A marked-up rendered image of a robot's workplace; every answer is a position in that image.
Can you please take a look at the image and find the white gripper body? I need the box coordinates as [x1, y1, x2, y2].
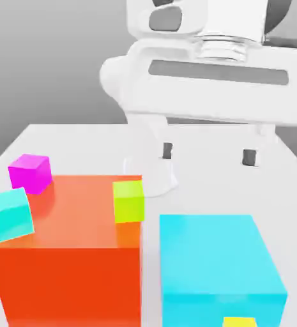
[99, 38, 297, 128]

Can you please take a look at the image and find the small magenta cube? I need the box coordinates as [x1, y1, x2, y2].
[7, 153, 54, 195]

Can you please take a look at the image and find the small yellow cube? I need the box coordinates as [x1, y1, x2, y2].
[222, 316, 257, 327]

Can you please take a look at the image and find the small lime green cube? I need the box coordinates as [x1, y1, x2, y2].
[112, 179, 146, 224]

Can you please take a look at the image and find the small cyan cube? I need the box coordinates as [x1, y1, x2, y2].
[0, 186, 35, 243]

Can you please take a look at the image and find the large cyan box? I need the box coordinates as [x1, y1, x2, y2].
[158, 213, 289, 327]

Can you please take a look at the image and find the large orange box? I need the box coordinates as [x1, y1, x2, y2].
[0, 174, 143, 327]

